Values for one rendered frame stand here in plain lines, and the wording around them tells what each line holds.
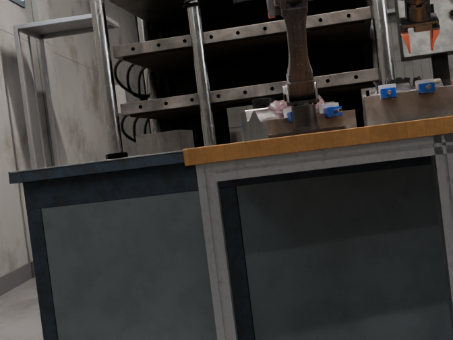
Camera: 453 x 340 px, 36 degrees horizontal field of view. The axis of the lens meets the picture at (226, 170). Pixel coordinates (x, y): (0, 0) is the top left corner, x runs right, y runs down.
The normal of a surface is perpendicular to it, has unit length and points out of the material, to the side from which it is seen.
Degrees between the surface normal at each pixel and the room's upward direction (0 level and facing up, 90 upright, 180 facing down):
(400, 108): 90
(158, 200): 90
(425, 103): 90
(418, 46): 90
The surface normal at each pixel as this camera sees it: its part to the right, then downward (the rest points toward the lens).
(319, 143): -0.06, 0.04
